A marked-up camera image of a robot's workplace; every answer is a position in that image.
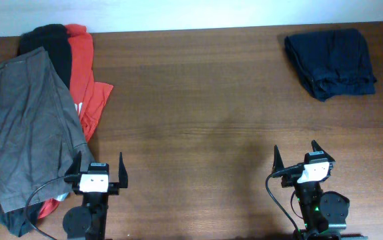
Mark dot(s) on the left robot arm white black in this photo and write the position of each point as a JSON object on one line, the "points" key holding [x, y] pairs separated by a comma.
{"points": [[88, 221]]}

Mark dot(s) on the black t-shirt white lettering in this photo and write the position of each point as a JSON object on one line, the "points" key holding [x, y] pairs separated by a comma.
{"points": [[54, 39]]}

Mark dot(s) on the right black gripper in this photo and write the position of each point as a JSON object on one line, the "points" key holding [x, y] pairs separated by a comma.
{"points": [[290, 177]]}

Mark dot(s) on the folded navy blue garment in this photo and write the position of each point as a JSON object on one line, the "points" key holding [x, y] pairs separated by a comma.
{"points": [[331, 63]]}

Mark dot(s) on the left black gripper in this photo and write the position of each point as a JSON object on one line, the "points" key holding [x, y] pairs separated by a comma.
{"points": [[73, 172]]}

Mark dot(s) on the grey shorts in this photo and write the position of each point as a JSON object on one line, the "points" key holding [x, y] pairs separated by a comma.
{"points": [[40, 131]]}

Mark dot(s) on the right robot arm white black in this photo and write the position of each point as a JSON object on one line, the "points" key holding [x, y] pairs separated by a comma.
{"points": [[324, 213]]}

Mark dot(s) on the red t-shirt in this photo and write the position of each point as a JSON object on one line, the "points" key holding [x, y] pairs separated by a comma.
{"points": [[89, 96]]}

